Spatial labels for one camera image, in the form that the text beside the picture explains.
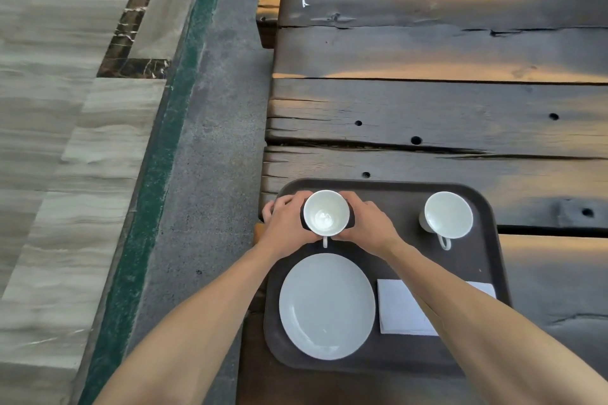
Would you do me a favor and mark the person's right forearm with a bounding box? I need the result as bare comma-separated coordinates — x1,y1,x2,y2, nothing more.
387,239,608,405

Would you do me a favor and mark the person's right hand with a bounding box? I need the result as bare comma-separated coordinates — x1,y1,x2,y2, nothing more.
331,190,405,259

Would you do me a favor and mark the white round plate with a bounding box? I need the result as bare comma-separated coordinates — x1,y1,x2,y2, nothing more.
279,253,376,361

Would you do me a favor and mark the white porcelain cup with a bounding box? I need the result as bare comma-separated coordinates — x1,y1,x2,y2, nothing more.
419,191,474,252
303,190,351,249

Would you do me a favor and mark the white folded napkin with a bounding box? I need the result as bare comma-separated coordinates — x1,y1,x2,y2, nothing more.
377,279,497,336

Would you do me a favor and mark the person's left forearm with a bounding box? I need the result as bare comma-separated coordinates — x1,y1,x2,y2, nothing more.
93,241,288,405

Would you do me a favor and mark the dark brown serving tray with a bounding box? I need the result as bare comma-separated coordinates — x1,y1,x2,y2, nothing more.
260,178,513,378

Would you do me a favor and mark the person's left hand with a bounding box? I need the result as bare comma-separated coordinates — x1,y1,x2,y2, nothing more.
257,190,329,260

